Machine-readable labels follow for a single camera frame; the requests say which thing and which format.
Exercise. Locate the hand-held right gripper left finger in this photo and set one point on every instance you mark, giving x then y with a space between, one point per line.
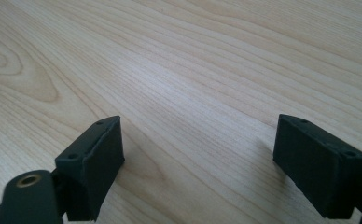
89 174

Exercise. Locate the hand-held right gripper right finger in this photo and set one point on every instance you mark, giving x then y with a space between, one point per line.
319 168

